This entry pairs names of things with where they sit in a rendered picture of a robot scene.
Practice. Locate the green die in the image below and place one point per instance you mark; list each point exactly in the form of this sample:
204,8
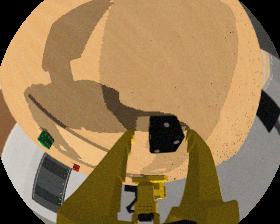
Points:
45,139

